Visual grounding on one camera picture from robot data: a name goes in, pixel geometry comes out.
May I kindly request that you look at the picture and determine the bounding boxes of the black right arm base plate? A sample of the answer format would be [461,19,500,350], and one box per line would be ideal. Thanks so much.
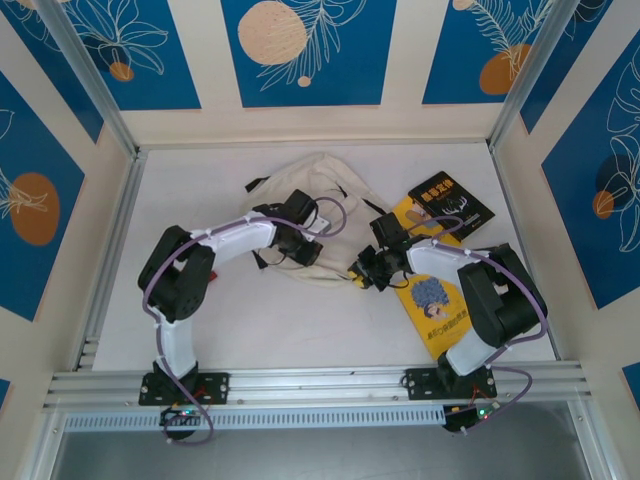
[403,367,499,401]

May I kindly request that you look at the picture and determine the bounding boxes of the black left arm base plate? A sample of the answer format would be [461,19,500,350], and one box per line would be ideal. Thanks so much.
[138,370,231,406]

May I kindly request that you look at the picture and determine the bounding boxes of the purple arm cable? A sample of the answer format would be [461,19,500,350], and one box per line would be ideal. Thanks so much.
[407,214,550,435]
[142,195,350,445]

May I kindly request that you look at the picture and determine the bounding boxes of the beige canvas backpack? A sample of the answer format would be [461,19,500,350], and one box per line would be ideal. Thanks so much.
[243,152,396,289]

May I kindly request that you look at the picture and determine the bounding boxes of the black book white title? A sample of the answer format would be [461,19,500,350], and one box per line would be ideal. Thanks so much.
[407,170,497,240]

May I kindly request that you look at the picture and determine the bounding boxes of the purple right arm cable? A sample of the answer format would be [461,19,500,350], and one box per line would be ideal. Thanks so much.
[407,214,550,435]

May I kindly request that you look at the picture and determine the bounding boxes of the yellow book blue-haired figure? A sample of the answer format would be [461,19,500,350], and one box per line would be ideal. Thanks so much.
[394,272,476,360]

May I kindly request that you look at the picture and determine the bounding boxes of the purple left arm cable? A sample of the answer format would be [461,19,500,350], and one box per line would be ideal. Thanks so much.
[142,195,350,445]

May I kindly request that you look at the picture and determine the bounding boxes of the white slotted cable duct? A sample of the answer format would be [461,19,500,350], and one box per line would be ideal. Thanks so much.
[63,404,447,434]

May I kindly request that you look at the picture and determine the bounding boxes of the aluminium cross rail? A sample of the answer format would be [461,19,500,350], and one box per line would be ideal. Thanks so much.
[42,359,594,412]

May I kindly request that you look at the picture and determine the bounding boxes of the aluminium frame post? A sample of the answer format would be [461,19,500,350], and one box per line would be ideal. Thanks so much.
[488,0,574,149]
[37,0,140,157]

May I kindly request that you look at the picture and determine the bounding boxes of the aluminium side rail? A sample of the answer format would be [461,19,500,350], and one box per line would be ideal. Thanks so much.
[74,144,149,371]
[487,142,561,361]

